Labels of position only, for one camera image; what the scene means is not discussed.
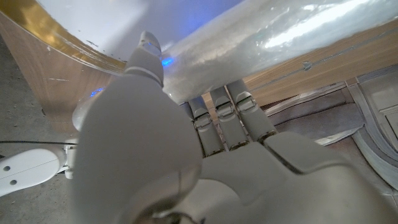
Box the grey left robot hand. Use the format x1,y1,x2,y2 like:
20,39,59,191
71,30,398,224

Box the white gold-rimmed paper plate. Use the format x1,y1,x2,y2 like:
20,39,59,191
0,0,243,75

